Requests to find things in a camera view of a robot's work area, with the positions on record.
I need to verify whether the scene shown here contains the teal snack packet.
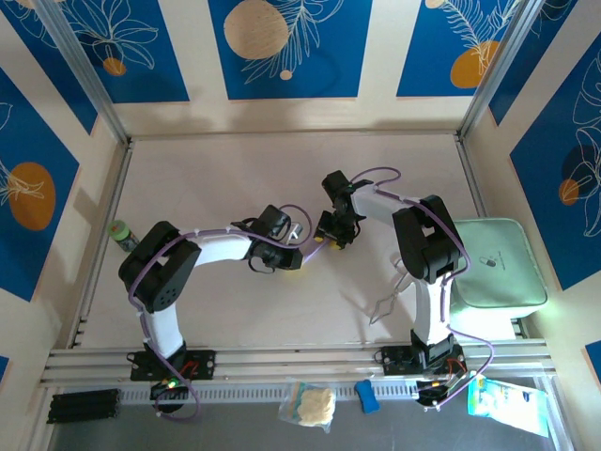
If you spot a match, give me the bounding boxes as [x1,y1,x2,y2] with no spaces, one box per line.
[467,372,550,438]

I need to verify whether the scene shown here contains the long aluminium base rail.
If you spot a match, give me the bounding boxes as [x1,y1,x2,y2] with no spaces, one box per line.
[39,341,558,390]

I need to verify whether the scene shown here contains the small green capped bottle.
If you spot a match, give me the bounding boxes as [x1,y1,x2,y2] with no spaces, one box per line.
[108,219,141,253]

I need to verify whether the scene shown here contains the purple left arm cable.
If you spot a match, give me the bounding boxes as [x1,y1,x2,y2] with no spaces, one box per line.
[129,203,315,422]

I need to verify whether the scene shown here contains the white slotted cable duct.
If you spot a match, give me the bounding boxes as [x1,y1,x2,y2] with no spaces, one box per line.
[116,378,470,405]

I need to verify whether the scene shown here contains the purple paper sheet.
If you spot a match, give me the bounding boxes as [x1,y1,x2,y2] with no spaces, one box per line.
[300,241,328,269]

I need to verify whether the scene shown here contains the blue floral wall poster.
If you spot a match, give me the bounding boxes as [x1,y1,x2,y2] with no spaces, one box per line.
[0,0,99,136]
[54,0,191,104]
[208,0,374,101]
[0,68,81,303]
[509,44,601,291]
[487,0,579,127]
[396,0,522,99]

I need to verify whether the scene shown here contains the aluminium frame post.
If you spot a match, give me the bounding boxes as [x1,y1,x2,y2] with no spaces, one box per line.
[457,0,544,142]
[35,0,131,146]

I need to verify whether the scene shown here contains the plastic bag with yellow sponge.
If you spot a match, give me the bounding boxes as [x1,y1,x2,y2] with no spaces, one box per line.
[277,381,337,434]

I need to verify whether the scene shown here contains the metal wire tongs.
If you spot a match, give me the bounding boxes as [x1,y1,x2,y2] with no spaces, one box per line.
[369,257,413,326]

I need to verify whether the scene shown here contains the mint green zip pouch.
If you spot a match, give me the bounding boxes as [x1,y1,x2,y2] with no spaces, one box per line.
[453,217,549,310]

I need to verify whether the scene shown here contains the black controller board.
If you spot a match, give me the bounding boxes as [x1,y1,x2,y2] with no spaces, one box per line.
[148,379,190,401]
[415,378,455,413]

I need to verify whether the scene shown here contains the aluminium side rail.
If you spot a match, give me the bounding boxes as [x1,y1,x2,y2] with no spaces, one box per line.
[68,140,135,350]
[455,135,528,340]

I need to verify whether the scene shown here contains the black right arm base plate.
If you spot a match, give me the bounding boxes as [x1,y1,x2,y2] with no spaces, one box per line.
[374,345,466,377]

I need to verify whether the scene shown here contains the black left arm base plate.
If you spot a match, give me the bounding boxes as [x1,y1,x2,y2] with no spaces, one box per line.
[125,349,217,382]

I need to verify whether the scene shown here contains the black ribbed block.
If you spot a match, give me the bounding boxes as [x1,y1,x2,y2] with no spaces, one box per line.
[46,387,121,426]

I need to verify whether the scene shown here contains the blue bone-shaped sponge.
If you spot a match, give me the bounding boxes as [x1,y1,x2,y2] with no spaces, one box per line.
[354,380,380,414]

